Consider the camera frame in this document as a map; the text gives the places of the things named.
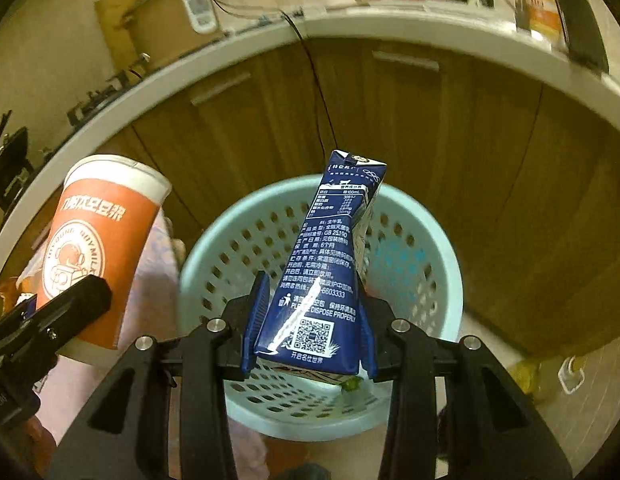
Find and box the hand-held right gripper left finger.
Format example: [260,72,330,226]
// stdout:
[47,271,271,480]

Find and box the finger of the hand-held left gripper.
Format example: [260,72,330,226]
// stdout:
[0,275,114,357]

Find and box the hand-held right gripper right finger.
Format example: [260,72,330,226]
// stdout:
[357,282,573,480]

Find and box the blue milk carton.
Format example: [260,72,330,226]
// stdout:
[244,150,387,386]

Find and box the orange paper cup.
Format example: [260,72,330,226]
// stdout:
[35,155,172,351]

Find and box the light blue plastic basket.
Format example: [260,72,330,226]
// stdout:
[177,174,465,442]

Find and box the wooden cabinet door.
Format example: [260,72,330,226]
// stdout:
[460,80,620,358]
[305,37,546,281]
[97,127,193,241]
[130,42,336,221]

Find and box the yellow plastic oil bottle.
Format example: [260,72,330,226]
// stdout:
[507,355,587,404]

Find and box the black wok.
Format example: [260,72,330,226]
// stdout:
[0,110,35,177]

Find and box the black gas stove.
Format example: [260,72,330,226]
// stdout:
[67,67,141,127]

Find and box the wooden cutting board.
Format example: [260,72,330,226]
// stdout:
[95,0,173,52]

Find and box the beige rice cooker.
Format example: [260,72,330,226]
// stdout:
[122,0,226,68]

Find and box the yellow detergent bottle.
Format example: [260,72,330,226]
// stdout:
[520,0,563,43]

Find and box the black smartphone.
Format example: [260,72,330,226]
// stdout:
[549,0,610,73]

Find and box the black power cable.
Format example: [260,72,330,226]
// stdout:
[210,0,341,158]

